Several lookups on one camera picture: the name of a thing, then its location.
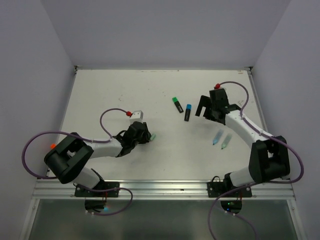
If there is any blue translucent pen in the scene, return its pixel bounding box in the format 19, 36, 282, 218
212, 129, 224, 145

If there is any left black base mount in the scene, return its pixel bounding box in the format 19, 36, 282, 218
74, 181, 120, 215

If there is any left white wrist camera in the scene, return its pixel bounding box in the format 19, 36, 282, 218
129, 110, 144, 124

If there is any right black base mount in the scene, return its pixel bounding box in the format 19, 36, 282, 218
206, 176, 253, 215

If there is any aluminium front rail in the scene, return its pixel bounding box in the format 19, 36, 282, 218
31, 180, 295, 200

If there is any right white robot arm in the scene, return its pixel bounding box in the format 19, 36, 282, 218
195, 88, 291, 197

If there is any green translucent pen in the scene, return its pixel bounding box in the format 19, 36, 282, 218
221, 133, 232, 150

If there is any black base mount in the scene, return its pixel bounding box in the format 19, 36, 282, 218
206, 176, 253, 215
74, 181, 120, 215

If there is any green-capped black highlighter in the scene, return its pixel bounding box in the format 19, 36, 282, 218
172, 97, 184, 113

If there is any blue-capped black highlighter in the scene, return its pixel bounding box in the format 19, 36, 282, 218
184, 104, 192, 122

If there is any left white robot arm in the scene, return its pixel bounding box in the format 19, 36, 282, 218
44, 121, 152, 197

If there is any light green pen cap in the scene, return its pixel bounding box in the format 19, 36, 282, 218
150, 133, 156, 141

